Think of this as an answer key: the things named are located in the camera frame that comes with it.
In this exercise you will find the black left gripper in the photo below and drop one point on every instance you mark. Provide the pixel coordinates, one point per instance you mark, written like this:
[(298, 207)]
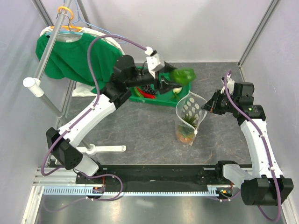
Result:
[(166, 85)]

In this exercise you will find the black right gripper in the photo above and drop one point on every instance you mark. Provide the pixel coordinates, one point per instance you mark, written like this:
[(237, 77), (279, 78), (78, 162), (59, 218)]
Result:
[(212, 105)]

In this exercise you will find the green bell pepper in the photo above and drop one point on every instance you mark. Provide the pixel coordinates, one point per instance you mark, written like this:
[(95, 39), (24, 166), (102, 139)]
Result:
[(183, 76)]

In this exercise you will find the clear dotted zip top bag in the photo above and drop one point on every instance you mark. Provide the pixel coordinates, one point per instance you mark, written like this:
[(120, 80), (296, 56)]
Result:
[(190, 104)]

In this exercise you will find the orange carrot with green leaves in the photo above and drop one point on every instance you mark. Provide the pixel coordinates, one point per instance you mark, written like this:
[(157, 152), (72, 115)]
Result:
[(187, 129)]

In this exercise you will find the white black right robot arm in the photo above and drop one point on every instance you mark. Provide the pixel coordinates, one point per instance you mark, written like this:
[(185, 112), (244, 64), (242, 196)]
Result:
[(266, 185)]

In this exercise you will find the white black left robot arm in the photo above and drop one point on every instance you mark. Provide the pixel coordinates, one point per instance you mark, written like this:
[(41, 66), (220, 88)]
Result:
[(63, 143)]

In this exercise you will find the white radish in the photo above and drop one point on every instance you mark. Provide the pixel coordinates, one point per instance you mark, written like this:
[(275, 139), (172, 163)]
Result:
[(177, 90)]

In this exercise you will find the green plastic tray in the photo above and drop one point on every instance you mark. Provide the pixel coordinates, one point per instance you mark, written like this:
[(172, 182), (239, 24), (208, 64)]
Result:
[(168, 99)]

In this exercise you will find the dark purple grape bunch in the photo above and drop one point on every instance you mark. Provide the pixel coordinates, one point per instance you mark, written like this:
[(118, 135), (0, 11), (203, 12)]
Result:
[(148, 89)]

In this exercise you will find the red chili pepper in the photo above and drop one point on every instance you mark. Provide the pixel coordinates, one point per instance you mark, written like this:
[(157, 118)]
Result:
[(146, 95)]

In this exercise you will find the green chili pepper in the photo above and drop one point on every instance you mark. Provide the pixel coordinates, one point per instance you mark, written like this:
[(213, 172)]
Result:
[(137, 92)]

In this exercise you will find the green t-shirt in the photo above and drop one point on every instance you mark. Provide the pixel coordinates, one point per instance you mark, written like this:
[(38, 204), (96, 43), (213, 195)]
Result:
[(69, 60)]

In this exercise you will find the white t-shirt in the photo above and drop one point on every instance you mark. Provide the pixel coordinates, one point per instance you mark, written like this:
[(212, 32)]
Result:
[(84, 90)]

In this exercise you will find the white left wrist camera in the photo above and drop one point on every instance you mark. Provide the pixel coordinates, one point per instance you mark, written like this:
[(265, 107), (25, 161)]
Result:
[(155, 61)]

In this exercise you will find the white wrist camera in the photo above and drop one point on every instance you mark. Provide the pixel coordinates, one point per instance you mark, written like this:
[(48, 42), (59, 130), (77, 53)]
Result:
[(155, 61), (230, 85)]

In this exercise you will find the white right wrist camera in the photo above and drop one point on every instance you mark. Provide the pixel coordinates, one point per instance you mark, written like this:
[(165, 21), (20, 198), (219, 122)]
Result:
[(230, 85)]

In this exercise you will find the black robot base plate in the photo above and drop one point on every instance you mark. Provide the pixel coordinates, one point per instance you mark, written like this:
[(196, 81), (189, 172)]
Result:
[(200, 174)]

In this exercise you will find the white slotted cable duct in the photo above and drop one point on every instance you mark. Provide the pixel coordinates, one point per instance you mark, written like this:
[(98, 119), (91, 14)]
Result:
[(94, 191)]

